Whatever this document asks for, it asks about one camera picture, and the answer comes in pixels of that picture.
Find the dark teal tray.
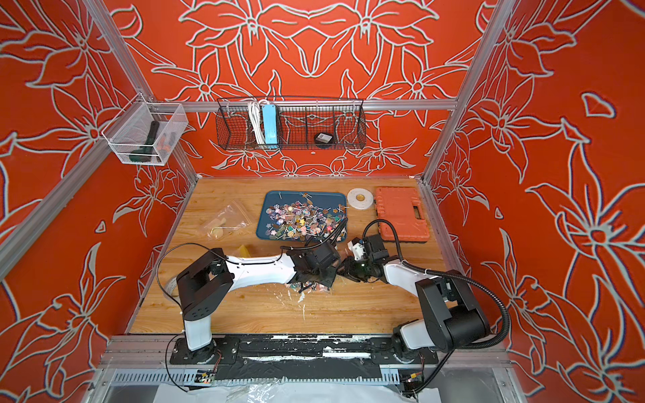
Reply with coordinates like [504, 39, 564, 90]
[255, 190, 349, 243]

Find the candy ziploc bag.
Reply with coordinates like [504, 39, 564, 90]
[236, 245, 251, 259]
[287, 281, 331, 294]
[200, 201, 251, 240]

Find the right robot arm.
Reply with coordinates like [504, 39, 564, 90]
[339, 235, 490, 353]

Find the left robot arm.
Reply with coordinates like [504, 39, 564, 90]
[176, 242, 341, 352]

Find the poured candy pile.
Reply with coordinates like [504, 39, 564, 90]
[263, 193, 349, 242]

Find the orange tool case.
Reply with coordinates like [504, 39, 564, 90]
[375, 186, 430, 243]

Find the white tape roll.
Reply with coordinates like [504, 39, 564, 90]
[347, 188, 374, 211]

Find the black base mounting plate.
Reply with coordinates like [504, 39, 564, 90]
[166, 334, 438, 384]

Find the clear tape roll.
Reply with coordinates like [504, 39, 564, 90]
[164, 276, 179, 299]

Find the light blue box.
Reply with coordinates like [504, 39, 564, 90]
[262, 104, 278, 148]

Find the green black tool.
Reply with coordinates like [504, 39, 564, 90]
[129, 120, 160, 163]

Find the clear plastic bin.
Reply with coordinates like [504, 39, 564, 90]
[101, 93, 188, 166]

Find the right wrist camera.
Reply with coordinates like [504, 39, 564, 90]
[348, 241, 366, 260]

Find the black wire basket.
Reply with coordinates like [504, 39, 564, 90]
[215, 96, 367, 151]

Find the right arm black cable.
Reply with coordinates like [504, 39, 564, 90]
[362, 218, 512, 396]

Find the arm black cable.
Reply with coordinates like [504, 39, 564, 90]
[362, 218, 512, 396]
[155, 216, 349, 394]

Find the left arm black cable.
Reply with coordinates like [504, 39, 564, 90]
[155, 216, 349, 394]

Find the white cable bundle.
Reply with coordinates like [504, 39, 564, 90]
[248, 100, 265, 146]

